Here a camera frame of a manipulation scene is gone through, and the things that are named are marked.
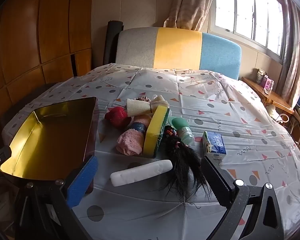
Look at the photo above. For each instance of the wooden side table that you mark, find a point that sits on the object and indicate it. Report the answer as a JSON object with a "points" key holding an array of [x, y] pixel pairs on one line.
{"points": [[277, 102]]}

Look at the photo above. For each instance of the yellow green sponge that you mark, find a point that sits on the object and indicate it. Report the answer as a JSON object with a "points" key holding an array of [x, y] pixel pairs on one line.
{"points": [[155, 130]]}

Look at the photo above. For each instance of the items on side table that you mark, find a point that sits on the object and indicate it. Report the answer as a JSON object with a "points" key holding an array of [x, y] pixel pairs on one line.
{"points": [[261, 76]]}

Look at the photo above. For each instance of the blue tissue pack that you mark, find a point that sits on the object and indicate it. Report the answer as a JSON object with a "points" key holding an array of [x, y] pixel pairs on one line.
{"points": [[215, 145]]}

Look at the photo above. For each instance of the white foam bar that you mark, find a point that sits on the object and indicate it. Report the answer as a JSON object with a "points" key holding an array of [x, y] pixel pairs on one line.
{"points": [[140, 172]]}

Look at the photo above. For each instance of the wooden wardrobe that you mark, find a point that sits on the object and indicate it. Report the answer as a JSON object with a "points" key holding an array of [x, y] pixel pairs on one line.
{"points": [[40, 30]]}

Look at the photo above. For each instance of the beige side curtain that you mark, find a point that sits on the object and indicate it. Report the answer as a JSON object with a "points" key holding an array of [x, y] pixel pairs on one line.
{"points": [[295, 62]]}

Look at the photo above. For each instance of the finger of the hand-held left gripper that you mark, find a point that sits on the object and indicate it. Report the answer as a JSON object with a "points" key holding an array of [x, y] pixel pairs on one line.
{"points": [[0, 160]]}

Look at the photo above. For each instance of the green clear bottle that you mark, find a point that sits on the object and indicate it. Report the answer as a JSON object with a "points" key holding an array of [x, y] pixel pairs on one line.
{"points": [[186, 135]]}

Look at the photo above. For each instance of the black beaded hair wig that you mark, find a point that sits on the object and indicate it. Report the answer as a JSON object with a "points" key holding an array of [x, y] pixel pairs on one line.
{"points": [[182, 160]]}

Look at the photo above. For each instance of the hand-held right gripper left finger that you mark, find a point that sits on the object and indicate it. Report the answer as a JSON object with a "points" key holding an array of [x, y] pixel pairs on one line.
{"points": [[82, 180]]}

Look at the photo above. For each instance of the beige woven cloth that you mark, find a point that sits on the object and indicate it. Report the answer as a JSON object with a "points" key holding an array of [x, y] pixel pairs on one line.
{"points": [[140, 106]]}

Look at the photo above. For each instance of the red yarn ball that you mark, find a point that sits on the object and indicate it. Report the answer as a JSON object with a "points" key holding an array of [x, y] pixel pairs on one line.
{"points": [[117, 116]]}

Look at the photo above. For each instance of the green silicone cup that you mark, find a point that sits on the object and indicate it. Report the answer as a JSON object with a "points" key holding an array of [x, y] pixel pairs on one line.
{"points": [[177, 123]]}

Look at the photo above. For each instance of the gold tin box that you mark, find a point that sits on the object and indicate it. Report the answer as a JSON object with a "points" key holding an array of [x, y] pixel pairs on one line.
{"points": [[52, 135]]}

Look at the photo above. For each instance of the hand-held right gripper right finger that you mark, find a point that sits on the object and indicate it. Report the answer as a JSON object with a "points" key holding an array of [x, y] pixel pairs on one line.
{"points": [[215, 177]]}

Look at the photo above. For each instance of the beige patterned curtain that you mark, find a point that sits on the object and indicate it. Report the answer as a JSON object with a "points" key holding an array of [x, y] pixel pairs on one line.
{"points": [[190, 2]]}

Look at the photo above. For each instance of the grey yellow blue headboard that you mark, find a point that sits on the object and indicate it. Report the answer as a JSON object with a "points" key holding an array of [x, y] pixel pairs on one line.
{"points": [[177, 50]]}

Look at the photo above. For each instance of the pink towel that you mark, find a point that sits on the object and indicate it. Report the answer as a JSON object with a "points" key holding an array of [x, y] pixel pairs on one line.
{"points": [[130, 142]]}

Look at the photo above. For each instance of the barred window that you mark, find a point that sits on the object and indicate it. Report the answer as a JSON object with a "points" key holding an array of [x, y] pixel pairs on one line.
{"points": [[245, 10]]}

